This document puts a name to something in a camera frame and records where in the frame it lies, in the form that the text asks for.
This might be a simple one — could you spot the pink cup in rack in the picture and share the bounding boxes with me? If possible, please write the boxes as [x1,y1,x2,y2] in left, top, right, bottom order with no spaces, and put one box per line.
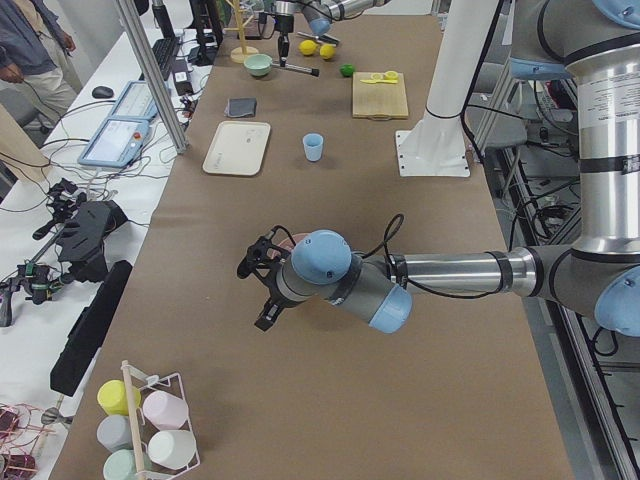
[142,391,189,430]

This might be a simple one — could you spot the yellow cup in rack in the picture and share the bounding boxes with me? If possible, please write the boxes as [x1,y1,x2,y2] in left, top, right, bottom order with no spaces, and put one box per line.
[97,379,129,416]

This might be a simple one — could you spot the black keyboard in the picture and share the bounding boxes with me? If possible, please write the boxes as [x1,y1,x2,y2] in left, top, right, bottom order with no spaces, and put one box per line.
[152,37,180,80]

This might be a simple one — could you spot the lower lemon slice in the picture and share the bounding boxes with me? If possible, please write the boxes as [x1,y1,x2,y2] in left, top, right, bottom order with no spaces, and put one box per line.
[383,70,399,83]

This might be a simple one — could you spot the bamboo cutting board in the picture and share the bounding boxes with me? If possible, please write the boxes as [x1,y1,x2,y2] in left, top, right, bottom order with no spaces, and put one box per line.
[352,72,409,119]

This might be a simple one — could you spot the upper yellow lemon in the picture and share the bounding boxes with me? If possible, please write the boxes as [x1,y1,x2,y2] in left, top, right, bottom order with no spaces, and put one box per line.
[298,40,318,56]

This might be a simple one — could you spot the mint green bowl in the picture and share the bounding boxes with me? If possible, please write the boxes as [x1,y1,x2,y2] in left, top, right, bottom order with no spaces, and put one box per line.
[243,53,272,78]

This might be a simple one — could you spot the cream rabbit tray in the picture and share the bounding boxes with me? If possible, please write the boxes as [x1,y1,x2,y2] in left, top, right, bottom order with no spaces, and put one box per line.
[202,121,271,177]

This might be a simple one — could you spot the aluminium frame post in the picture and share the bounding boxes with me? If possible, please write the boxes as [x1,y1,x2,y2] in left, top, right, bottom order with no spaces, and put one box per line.
[114,0,188,154]

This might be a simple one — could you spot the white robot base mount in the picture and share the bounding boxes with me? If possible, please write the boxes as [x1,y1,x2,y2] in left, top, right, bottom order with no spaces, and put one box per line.
[396,0,501,178]

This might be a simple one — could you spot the white wire cup rack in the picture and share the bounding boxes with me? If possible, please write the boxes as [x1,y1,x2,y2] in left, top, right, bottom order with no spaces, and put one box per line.
[121,360,201,479]

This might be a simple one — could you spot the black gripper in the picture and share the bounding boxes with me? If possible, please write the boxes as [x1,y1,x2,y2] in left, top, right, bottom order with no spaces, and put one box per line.
[236,227,295,331]
[274,14,294,65]

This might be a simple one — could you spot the black bar device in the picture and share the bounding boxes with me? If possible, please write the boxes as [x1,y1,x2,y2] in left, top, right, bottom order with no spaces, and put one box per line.
[50,260,133,397]

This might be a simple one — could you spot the light blue cup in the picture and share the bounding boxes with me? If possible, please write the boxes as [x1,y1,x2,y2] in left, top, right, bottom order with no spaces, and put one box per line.
[302,132,324,162]

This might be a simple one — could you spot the green lime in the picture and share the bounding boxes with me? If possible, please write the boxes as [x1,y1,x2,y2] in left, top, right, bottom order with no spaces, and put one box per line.
[339,64,355,78]

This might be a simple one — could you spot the steel muddler black tip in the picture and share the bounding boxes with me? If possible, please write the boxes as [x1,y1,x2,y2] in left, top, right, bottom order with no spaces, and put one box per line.
[271,61,320,77]

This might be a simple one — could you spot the black computer mouse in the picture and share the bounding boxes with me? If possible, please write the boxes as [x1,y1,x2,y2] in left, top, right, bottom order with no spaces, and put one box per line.
[91,85,114,99]

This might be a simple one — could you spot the blue teach pendant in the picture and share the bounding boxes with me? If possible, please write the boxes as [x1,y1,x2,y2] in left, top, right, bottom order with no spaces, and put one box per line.
[78,117,149,168]
[110,81,158,120]

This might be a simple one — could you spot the mint cup in rack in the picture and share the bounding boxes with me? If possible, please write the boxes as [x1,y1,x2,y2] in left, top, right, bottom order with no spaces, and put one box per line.
[102,449,138,480]

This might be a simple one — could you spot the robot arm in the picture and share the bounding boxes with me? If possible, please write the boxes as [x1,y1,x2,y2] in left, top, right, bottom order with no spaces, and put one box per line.
[272,0,388,66]
[237,1,639,336]

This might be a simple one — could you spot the blue teach pendant upper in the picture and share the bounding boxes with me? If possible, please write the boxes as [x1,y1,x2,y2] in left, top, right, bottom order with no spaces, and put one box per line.
[110,81,158,120]

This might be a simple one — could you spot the lower yellow lemon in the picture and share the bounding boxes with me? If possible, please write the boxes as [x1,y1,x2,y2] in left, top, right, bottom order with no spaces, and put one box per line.
[319,44,336,61]

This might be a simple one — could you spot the blue teach pendant lower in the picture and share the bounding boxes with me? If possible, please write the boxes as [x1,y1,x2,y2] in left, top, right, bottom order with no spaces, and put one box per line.
[78,117,149,168]

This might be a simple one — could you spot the black gripper tool on desk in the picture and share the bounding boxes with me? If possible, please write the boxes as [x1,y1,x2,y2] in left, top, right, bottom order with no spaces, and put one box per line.
[32,200,128,282]

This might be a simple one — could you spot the steel ice scoop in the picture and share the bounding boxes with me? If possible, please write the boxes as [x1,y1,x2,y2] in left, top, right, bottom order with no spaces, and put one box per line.
[296,31,340,47]

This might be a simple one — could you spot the grey folded cloth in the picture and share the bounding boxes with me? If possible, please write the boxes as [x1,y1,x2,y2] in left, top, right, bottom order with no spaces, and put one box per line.
[224,97,257,118]

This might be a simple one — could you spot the yellow lemon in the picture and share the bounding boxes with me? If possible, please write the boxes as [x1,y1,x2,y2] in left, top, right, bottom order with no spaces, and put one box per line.
[298,40,318,56]
[319,44,336,61]

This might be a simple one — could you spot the grey cup in rack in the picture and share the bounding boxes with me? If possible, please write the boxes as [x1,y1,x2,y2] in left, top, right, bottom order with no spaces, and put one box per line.
[96,415,133,453]

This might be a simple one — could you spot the pink bowl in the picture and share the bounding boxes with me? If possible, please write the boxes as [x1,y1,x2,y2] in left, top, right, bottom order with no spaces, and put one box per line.
[278,233,308,251]

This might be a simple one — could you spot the wooden cup rack stand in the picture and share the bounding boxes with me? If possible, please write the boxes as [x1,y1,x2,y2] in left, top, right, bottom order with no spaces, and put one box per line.
[223,0,259,64]

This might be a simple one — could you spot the white cup in rack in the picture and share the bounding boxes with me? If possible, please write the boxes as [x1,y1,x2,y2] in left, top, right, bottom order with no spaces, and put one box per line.
[147,430,196,470]

